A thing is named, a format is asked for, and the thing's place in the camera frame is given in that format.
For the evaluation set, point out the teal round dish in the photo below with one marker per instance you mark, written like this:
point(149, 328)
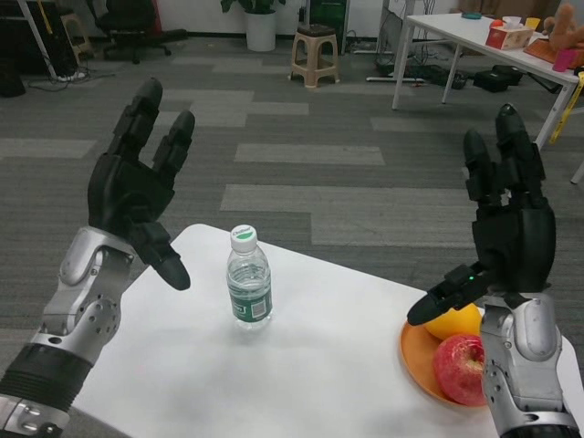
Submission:
point(471, 16)

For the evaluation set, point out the white desk frame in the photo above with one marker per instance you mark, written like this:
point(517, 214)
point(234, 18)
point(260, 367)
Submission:
point(34, 32)

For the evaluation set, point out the orange round plate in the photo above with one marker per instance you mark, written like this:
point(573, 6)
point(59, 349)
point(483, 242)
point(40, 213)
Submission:
point(420, 365)

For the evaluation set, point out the white plant pot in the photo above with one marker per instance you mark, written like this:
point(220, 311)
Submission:
point(260, 29)

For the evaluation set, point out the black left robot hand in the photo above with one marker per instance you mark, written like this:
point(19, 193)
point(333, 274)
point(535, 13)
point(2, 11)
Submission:
point(132, 191)

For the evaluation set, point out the red apple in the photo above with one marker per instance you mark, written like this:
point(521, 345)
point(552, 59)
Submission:
point(458, 374)

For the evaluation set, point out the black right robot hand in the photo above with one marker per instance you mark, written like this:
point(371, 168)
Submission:
point(515, 242)

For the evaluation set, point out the beige plastic stool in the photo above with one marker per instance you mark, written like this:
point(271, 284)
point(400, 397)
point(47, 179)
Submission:
point(315, 55)

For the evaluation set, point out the yellow plastic cup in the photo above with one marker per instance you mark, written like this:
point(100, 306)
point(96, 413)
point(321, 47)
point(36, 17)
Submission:
point(531, 23)

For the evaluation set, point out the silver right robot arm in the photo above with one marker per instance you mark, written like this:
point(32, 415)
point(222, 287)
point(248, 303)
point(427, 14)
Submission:
point(524, 365)

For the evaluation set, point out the pink plastic cup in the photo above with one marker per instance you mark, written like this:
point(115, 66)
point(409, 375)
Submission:
point(562, 60)

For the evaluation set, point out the black green cabinet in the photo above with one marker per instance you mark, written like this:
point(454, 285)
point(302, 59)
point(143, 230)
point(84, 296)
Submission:
point(327, 16)

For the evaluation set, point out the yellow orange fruit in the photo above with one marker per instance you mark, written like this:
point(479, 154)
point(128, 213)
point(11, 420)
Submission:
point(454, 321)

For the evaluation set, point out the black office chair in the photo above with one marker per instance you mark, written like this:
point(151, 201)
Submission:
point(137, 27)

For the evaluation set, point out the black bag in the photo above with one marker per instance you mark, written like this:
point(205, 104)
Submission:
point(497, 77)

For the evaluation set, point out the orange plush toy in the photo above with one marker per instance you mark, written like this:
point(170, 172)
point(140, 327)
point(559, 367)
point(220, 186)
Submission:
point(563, 29)

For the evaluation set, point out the white long table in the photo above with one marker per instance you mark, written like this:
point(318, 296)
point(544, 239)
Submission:
point(479, 45)

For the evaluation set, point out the red tissue box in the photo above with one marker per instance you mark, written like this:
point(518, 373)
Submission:
point(508, 36)

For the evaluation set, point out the white power strip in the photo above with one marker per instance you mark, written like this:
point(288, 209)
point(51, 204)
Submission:
point(70, 77)

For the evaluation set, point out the clear water bottle green label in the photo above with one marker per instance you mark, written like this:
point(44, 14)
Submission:
point(248, 283)

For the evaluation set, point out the small wooden stool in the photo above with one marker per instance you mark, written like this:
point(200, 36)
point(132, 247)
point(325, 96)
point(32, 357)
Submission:
point(75, 34)

